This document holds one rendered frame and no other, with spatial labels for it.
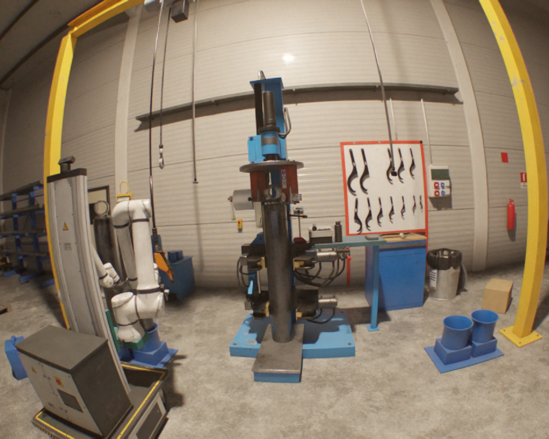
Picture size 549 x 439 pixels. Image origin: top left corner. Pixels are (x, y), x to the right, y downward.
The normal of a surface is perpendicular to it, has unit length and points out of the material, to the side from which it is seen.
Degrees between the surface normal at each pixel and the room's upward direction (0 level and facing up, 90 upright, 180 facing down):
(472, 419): 0
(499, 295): 90
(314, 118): 90
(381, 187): 90
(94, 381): 90
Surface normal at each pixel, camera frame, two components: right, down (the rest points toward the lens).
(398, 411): -0.07, -0.99
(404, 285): -0.15, 0.08
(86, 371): 1.00, -0.07
